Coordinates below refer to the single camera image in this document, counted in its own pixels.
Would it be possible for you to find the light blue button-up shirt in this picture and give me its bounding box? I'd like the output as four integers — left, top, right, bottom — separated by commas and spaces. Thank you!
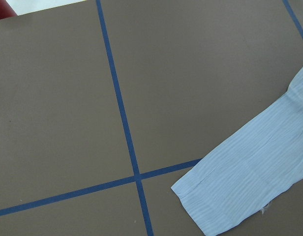
171, 67, 303, 236

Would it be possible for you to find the red cylinder object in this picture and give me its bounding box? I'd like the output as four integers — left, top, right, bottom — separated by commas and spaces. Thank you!
0, 0, 17, 20

